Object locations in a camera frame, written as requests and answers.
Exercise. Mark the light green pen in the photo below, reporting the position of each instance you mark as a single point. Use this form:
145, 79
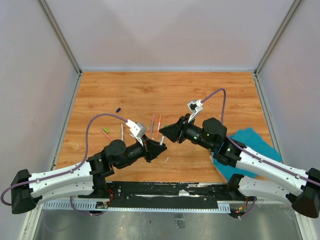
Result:
105, 130

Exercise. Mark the orange pen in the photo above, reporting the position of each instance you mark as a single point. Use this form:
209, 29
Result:
159, 125

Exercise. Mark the pink pen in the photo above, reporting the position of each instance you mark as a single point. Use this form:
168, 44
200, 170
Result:
106, 134

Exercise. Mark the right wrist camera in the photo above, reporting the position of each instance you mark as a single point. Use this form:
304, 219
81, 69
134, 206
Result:
195, 107

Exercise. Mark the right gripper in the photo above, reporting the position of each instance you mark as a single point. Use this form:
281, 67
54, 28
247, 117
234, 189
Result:
174, 132

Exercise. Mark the white cable duct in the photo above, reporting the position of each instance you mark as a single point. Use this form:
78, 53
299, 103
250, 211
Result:
143, 204

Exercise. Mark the white pen green tip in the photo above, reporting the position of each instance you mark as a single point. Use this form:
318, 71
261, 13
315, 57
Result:
162, 140

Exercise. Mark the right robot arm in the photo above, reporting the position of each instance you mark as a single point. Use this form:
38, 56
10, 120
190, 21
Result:
298, 187

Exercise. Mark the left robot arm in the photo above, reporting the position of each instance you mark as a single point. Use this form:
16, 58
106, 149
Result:
83, 180

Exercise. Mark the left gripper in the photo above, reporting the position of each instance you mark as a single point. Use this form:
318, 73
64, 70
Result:
152, 148

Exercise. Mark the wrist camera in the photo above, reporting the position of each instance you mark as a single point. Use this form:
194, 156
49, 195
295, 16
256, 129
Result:
195, 107
137, 129

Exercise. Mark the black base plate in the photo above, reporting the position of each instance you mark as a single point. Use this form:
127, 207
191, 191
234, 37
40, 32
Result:
217, 192

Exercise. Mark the purple pen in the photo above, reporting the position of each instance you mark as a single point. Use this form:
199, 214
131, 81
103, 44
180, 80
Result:
152, 123

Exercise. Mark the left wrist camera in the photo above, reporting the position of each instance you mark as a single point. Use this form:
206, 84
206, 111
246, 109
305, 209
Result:
137, 129

